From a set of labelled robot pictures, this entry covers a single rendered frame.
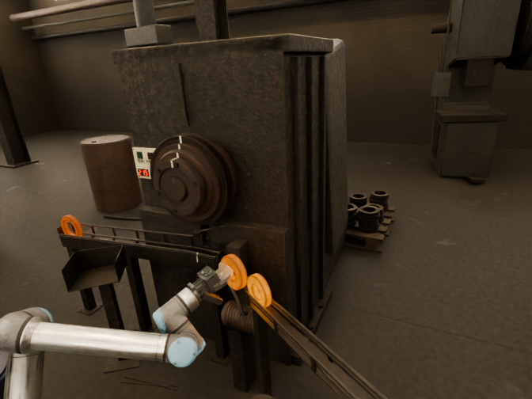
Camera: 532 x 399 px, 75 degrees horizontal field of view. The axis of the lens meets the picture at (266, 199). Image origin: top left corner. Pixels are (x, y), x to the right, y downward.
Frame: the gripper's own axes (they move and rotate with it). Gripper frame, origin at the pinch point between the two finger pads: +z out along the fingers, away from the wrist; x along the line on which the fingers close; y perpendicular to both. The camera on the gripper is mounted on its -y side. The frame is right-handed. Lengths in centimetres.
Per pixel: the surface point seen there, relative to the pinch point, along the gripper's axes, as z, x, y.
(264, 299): 2.8, -11.1, -15.4
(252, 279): 5.2, -2.2, -10.6
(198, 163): 18, 32, 35
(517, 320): 138, -74, -127
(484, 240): 234, -21, -155
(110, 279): -39, 70, -14
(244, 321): -3.9, 3.6, -34.4
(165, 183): 4, 44, 29
